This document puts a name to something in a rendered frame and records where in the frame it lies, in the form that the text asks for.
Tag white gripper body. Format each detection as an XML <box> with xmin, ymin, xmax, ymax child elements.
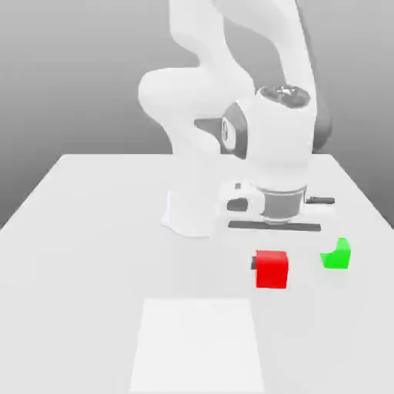
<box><xmin>215</xmin><ymin>215</ymin><xmax>339</xmax><ymax>255</ymax></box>

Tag small red cube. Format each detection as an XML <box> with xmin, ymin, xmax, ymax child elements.
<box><xmin>255</xmin><ymin>249</ymin><xmax>289</xmax><ymax>290</ymax></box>

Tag small green cube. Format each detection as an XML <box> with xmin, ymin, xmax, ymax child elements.
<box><xmin>319</xmin><ymin>237</ymin><xmax>352</xmax><ymax>270</ymax></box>

